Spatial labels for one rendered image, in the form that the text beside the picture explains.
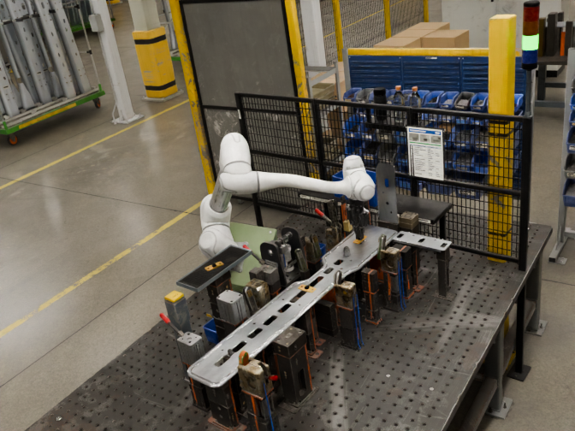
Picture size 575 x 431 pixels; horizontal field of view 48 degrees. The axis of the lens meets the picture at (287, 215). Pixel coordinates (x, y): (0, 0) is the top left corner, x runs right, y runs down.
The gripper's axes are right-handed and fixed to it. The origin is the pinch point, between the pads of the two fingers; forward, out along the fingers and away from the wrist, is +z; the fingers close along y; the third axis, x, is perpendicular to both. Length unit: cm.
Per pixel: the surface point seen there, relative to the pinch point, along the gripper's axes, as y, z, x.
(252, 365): 19, 0, -106
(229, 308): -14, -2, -83
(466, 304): 51, 36, 13
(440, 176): 18, -11, 55
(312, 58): -280, 11, 346
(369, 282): 18.0, 12.1, -22.0
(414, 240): 23.6, 6.3, 13.7
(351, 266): 7.9, 6.3, -21.0
